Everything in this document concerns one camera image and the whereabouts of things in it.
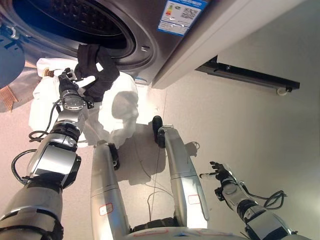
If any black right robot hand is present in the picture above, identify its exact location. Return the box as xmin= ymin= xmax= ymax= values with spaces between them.
xmin=199 ymin=161 xmax=237 ymax=185

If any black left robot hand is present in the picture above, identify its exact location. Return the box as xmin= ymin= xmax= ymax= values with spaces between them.
xmin=57 ymin=67 xmax=97 ymax=97

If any black garment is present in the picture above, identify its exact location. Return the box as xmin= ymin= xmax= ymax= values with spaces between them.
xmin=74 ymin=43 xmax=121 ymax=103

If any beige fabric laundry basket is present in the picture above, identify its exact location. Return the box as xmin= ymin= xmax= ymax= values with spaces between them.
xmin=36 ymin=57 xmax=81 ymax=79

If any round washing machine door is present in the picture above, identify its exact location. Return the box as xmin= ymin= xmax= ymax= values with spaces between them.
xmin=0 ymin=22 xmax=27 ymax=90

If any grey front-load washing machine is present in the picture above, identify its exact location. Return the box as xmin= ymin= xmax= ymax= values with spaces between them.
xmin=0 ymin=0 xmax=219 ymax=79

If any white garment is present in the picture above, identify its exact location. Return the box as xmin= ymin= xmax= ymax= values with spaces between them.
xmin=28 ymin=57 xmax=140 ymax=149

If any grey robot torso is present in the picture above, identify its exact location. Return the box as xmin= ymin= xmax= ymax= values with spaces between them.
xmin=124 ymin=216 xmax=252 ymax=240

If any black right robot foot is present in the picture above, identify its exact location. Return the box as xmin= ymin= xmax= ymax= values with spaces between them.
xmin=151 ymin=115 xmax=167 ymax=149

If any black robot foot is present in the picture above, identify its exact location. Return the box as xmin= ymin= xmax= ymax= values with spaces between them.
xmin=107 ymin=142 xmax=121 ymax=171
xmin=151 ymin=115 xmax=167 ymax=149

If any black left robot foot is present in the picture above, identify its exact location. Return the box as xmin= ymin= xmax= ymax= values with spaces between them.
xmin=107 ymin=142 xmax=121 ymax=171

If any silver left robot leg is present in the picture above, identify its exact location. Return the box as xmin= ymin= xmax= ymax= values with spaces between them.
xmin=90 ymin=142 xmax=131 ymax=240

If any blue energy label sticker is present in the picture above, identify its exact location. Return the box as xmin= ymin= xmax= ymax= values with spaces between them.
xmin=156 ymin=0 xmax=210 ymax=38

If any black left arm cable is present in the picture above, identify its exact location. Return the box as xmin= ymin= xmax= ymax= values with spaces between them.
xmin=11 ymin=96 xmax=65 ymax=186

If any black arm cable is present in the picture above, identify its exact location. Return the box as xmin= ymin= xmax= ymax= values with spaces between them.
xmin=239 ymin=180 xmax=289 ymax=210
xmin=11 ymin=96 xmax=65 ymax=186

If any beige fabric bag brown strap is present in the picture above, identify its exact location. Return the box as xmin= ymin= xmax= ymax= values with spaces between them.
xmin=0 ymin=65 xmax=42 ymax=114

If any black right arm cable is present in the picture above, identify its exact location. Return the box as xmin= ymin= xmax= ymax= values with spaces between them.
xmin=239 ymin=180 xmax=289 ymax=210

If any black metal frame stand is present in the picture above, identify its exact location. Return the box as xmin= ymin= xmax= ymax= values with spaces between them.
xmin=195 ymin=55 xmax=301 ymax=94

